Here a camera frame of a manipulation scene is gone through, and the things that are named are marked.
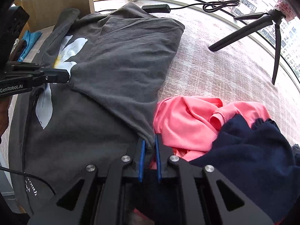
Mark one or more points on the navy blue garment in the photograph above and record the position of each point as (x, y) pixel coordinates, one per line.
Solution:
(259, 161)

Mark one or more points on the blue folded garment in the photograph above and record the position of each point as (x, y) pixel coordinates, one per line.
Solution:
(30, 39)

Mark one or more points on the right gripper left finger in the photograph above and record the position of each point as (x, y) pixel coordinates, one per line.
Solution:
(139, 159)

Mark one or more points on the plaid pink table cloth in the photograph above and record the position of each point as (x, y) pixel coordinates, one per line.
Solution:
(240, 72)

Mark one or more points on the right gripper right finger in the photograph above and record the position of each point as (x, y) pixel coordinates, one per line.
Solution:
(163, 153)

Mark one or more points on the black power adapter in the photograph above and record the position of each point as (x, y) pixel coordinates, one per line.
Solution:
(163, 8)

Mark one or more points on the dark grey printed t-shirt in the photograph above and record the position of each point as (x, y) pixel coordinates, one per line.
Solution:
(116, 63)

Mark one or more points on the wooden board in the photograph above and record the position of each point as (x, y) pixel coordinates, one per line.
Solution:
(45, 13)

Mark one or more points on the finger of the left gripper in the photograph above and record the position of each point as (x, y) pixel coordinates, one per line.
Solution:
(51, 75)

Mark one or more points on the pink garment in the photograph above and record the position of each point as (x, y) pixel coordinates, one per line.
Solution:
(190, 124)

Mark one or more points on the brown folded garment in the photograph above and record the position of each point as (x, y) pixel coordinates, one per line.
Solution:
(18, 50)

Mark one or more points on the black tripod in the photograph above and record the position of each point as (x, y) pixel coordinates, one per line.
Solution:
(261, 20)

